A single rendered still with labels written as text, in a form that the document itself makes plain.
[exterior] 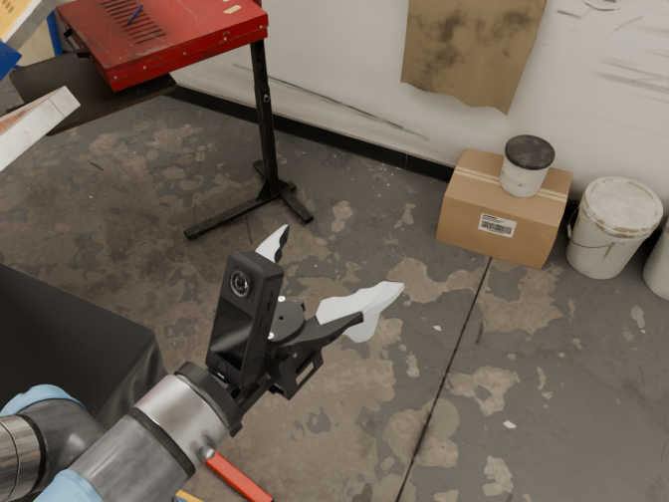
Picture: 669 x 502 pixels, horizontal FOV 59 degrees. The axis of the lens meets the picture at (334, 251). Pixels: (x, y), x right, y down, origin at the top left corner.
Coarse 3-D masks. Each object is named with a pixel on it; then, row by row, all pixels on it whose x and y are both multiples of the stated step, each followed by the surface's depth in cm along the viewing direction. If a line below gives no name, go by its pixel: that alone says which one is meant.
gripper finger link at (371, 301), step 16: (368, 288) 55; (384, 288) 55; (400, 288) 56; (320, 304) 55; (336, 304) 54; (352, 304) 54; (368, 304) 54; (384, 304) 55; (320, 320) 53; (368, 320) 56; (352, 336) 57; (368, 336) 58
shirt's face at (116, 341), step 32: (0, 288) 147; (32, 288) 147; (0, 320) 141; (32, 320) 141; (64, 320) 141; (96, 320) 141; (0, 352) 135; (32, 352) 135; (64, 352) 135; (96, 352) 135; (128, 352) 135; (0, 384) 130; (32, 384) 130; (64, 384) 130; (96, 384) 130
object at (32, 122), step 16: (48, 96) 98; (64, 96) 97; (16, 112) 106; (32, 112) 93; (48, 112) 95; (64, 112) 97; (0, 128) 109; (16, 128) 91; (32, 128) 93; (48, 128) 95; (0, 144) 89; (16, 144) 91; (32, 144) 93; (0, 160) 89
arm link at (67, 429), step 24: (48, 384) 61; (24, 408) 58; (48, 408) 58; (72, 408) 59; (0, 432) 51; (24, 432) 53; (48, 432) 55; (72, 432) 56; (96, 432) 57; (0, 456) 50; (24, 456) 52; (48, 456) 54; (72, 456) 55; (0, 480) 50; (24, 480) 52; (48, 480) 55
